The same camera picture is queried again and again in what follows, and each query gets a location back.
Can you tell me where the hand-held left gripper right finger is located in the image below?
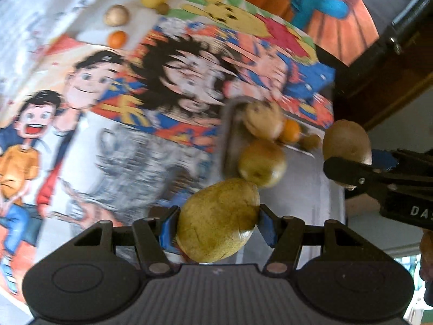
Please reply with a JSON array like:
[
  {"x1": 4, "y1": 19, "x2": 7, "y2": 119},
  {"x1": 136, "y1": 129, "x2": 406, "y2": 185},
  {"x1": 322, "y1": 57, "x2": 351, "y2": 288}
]
[{"x1": 258, "y1": 205, "x2": 366, "y2": 275}]

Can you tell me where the wall poster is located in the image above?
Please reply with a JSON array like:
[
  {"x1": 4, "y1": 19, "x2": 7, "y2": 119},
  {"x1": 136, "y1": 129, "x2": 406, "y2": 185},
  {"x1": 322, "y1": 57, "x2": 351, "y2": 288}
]
[{"x1": 237, "y1": 0, "x2": 380, "y2": 66}]

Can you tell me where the dark wooden door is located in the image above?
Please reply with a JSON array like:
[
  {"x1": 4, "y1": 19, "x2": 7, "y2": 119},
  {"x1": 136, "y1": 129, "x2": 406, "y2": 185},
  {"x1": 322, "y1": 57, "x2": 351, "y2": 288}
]
[{"x1": 316, "y1": 0, "x2": 433, "y2": 97}]

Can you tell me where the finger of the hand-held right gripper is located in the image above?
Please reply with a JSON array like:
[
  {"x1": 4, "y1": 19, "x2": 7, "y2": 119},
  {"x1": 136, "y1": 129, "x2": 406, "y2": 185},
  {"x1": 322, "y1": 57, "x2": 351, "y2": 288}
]
[
  {"x1": 323, "y1": 157, "x2": 400, "y2": 197},
  {"x1": 371, "y1": 148, "x2": 433, "y2": 180}
]

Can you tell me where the metal door lock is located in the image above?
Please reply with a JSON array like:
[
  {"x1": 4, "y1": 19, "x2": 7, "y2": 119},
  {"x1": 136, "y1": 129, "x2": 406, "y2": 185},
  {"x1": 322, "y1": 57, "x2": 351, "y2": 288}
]
[{"x1": 388, "y1": 20, "x2": 405, "y2": 55}]

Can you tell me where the large yellow-green potato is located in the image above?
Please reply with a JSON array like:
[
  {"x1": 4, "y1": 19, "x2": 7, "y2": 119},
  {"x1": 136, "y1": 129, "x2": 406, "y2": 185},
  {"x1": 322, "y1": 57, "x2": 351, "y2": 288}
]
[
  {"x1": 176, "y1": 178, "x2": 260, "y2": 263},
  {"x1": 238, "y1": 139, "x2": 287, "y2": 189}
]

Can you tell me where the spiky hair cartoon poster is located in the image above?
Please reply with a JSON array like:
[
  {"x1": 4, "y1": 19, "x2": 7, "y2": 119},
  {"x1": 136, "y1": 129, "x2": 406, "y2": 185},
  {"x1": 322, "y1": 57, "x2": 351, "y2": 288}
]
[{"x1": 91, "y1": 17, "x2": 336, "y2": 150}]

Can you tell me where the brown door frame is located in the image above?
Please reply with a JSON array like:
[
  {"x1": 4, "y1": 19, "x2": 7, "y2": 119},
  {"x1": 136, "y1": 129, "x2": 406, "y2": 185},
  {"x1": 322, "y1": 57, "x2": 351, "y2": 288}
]
[{"x1": 342, "y1": 71, "x2": 433, "y2": 132}]

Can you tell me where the boys cartoon poster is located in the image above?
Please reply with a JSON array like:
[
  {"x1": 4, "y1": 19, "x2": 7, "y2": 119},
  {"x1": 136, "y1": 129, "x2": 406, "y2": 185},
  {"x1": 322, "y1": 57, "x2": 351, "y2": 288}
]
[{"x1": 0, "y1": 34, "x2": 144, "y2": 308}]

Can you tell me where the person's right hand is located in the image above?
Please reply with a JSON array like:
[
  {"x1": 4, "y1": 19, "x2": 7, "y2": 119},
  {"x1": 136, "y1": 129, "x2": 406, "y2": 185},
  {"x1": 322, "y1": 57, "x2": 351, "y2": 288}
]
[{"x1": 419, "y1": 230, "x2": 433, "y2": 280}]

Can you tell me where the large kiwi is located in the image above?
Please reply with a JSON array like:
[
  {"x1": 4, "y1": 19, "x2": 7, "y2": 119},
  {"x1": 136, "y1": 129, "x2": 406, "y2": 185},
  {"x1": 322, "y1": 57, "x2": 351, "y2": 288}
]
[{"x1": 322, "y1": 119, "x2": 373, "y2": 190}]

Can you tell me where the small orange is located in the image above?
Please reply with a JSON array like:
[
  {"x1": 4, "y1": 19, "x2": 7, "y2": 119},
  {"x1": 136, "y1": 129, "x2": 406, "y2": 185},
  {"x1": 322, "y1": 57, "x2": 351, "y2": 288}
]
[
  {"x1": 279, "y1": 118, "x2": 301, "y2": 143},
  {"x1": 108, "y1": 30, "x2": 128, "y2": 48}
]

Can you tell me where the metal tray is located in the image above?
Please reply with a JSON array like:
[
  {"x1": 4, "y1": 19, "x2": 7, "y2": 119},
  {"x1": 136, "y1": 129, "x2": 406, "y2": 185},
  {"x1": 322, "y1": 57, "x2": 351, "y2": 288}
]
[{"x1": 216, "y1": 96, "x2": 347, "y2": 246}]

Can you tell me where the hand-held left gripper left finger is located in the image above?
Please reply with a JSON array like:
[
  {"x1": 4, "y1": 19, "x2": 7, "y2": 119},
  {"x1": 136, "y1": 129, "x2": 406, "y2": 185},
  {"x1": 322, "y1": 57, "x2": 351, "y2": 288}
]
[{"x1": 73, "y1": 206, "x2": 182, "y2": 275}]

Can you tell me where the printed cartoon blanket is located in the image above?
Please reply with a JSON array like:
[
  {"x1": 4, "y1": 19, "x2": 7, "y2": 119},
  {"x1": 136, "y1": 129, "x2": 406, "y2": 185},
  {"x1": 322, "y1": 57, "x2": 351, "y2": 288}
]
[{"x1": 0, "y1": 0, "x2": 144, "y2": 78}]

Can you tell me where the yellow bear cartoon poster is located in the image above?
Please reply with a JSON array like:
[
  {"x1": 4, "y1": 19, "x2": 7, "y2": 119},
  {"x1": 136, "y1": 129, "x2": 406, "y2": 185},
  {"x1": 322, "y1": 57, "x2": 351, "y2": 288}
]
[{"x1": 179, "y1": 0, "x2": 317, "y2": 62}]

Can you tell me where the striped pepino melon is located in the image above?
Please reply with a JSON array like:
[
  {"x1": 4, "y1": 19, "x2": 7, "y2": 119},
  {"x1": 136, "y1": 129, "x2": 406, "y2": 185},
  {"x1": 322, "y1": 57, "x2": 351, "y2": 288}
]
[{"x1": 244, "y1": 101, "x2": 285, "y2": 141}]

